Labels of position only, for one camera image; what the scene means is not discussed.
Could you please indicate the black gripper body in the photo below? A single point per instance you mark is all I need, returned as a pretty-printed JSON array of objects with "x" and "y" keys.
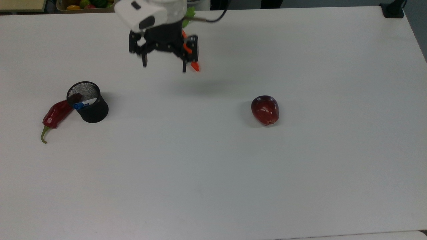
[{"x": 165, "y": 38}]

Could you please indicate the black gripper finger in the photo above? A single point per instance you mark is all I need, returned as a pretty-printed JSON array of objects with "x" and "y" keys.
[
  {"x": 135, "y": 46},
  {"x": 192, "y": 50}
]

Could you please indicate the white marker with blue cap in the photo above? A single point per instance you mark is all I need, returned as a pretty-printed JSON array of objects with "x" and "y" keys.
[{"x": 83, "y": 104}]

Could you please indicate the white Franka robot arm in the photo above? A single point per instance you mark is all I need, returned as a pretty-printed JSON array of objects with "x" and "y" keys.
[{"x": 143, "y": 11}]

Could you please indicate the orange carrot with green leaves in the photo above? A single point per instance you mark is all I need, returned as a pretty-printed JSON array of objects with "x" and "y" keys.
[{"x": 195, "y": 67}]

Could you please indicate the dark green toy fruit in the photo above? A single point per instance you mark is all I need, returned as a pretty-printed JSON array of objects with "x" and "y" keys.
[{"x": 100, "y": 2}]

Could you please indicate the small red toy fruit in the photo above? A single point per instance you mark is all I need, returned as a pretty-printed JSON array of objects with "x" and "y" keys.
[{"x": 90, "y": 6}]

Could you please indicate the light green toy fruit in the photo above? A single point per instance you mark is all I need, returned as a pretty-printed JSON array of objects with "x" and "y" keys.
[{"x": 85, "y": 3}]

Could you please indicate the yellow toy fruit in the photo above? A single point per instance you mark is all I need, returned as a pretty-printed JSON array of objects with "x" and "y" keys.
[{"x": 73, "y": 7}]

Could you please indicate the black mesh pen cup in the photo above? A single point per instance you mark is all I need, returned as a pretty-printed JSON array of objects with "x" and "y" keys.
[{"x": 96, "y": 113}]

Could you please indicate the cardboard crate of fruit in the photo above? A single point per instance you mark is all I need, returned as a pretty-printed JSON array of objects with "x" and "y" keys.
[{"x": 60, "y": 6}]

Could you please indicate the dark red apple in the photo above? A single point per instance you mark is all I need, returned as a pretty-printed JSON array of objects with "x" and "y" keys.
[{"x": 265, "y": 110}]

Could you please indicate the red chili pepper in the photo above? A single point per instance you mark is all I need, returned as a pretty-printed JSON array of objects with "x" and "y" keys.
[{"x": 53, "y": 116}]

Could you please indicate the light wooden table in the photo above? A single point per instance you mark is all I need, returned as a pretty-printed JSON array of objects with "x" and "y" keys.
[{"x": 20, "y": 5}]

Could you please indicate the black clamp stand base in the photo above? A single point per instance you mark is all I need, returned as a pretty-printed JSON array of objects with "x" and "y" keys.
[{"x": 392, "y": 10}]

